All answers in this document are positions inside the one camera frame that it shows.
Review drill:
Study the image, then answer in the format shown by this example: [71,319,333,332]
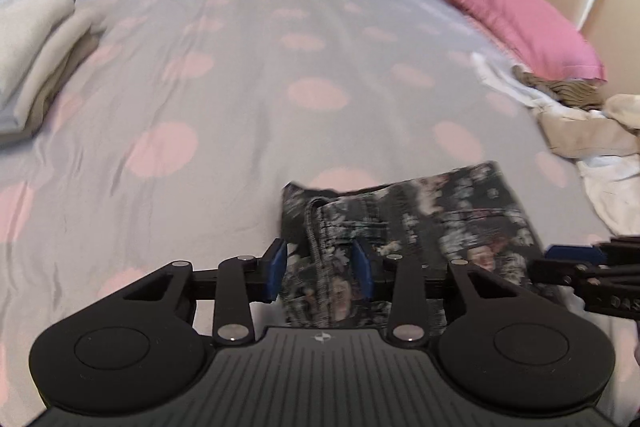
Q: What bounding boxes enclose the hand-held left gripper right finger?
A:
[351,238,521,349]

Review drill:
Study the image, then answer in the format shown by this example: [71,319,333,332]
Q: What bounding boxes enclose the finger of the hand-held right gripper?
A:
[544,236,640,267]
[529,259,640,319]

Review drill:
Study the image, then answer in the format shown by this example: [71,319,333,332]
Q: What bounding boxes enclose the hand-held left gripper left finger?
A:
[122,238,289,349]

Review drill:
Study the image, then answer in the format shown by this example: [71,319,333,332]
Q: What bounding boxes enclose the dark floral pants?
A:
[280,161,565,330]

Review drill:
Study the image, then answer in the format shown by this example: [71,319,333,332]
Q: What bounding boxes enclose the white garment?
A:
[575,152,640,234]

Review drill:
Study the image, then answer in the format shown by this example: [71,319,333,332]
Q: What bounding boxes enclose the cream garment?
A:
[604,94,640,130]

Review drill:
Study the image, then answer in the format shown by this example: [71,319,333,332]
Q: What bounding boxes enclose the brown striped garment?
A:
[512,64,608,110]

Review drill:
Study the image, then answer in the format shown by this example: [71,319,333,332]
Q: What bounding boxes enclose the white shirt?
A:
[470,52,566,110]

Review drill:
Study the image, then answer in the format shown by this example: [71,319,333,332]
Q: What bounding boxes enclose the bed with polka dot duvet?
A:
[0,0,640,427]

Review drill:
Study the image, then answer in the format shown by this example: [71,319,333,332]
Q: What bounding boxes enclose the pink pillow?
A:
[410,0,607,82]

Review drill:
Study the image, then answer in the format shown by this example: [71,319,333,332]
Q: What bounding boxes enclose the folded beige garment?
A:
[0,9,107,144]

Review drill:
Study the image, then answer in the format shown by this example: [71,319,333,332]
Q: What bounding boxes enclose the stack of folded beige towels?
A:
[0,0,77,106]

